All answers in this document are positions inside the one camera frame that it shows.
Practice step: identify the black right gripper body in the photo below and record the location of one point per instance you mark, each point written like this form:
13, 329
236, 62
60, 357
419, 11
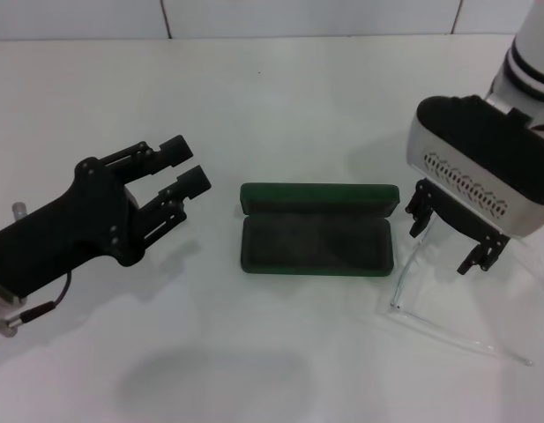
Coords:
456, 215

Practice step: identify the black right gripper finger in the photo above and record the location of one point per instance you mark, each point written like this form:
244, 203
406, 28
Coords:
421, 207
483, 255

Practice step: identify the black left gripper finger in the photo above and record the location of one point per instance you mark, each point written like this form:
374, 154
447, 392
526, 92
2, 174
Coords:
192, 183
174, 152

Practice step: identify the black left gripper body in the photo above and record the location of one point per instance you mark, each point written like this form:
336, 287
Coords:
77, 220

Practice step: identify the clear white glasses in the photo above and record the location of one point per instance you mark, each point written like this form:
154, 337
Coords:
396, 305

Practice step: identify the green glasses case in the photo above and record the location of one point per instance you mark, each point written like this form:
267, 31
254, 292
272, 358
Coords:
315, 247

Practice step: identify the left gripper silver connector stub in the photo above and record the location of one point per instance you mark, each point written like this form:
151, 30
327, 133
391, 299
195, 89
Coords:
19, 209

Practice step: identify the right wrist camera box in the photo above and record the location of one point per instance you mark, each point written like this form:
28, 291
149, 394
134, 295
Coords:
474, 145

